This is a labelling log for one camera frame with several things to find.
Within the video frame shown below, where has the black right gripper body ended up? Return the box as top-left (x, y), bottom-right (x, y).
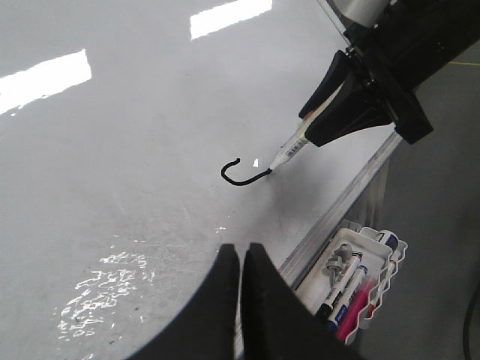
top-left (343, 46), bottom-right (433, 145)

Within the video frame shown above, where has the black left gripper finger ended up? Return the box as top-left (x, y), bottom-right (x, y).
top-left (304, 73), bottom-right (392, 147)
top-left (298, 50), bottom-right (353, 118)

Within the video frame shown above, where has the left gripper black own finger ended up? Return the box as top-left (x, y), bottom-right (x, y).
top-left (130, 244), bottom-right (240, 359)
top-left (241, 243), bottom-right (360, 359)

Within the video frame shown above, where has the white black-ink whiteboard marker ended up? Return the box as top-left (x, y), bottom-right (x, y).
top-left (268, 82), bottom-right (344, 171)

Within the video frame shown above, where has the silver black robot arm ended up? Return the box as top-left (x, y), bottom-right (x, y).
top-left (134, 1), bottom-right (479, 359)

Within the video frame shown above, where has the black-capped whiteboard marker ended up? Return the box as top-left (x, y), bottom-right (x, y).
top-left (316, 252), bottom-right (362, 323)

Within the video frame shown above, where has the blue-capped whiteboard marker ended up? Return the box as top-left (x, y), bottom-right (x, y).
top-left (325, 265), bottom-right (368, 332)

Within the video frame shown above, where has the pink marker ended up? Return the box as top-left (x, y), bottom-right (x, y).
top-left (335, 276), bottom-right (376, 342)

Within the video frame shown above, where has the white storage tray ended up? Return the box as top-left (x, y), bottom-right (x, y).
top-left (295, 220), bottom-right (408, 345)

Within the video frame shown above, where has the grey metal bolt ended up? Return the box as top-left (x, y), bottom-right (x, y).
top-left (325, 243), bottom-right (352, 287)

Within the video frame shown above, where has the red-capped marker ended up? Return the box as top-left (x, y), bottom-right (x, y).
top-left (366, 253), bottom-right (398, 319)

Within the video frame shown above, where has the blue marker at tray back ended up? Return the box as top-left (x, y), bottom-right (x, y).
top-left (376, 230), bottom-right (399, 251)

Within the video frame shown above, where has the black cable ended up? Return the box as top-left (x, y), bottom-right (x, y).
top-left (462, 291), bottom-right (480, 360)

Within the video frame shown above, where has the white whiteboard with aluminium frame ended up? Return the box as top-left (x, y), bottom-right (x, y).
top-left (1, 1), bottom-right (393, 359)

